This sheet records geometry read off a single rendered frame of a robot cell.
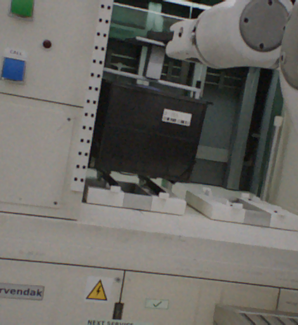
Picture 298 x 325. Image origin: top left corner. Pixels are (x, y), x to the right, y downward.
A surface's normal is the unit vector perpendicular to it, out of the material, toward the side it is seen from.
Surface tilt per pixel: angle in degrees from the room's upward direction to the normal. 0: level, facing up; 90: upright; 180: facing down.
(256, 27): 90
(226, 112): 90
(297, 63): 108
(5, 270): 90
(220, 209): 90
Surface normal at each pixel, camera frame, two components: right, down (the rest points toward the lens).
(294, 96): -0.95, 0.31
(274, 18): 0.25, 0.10
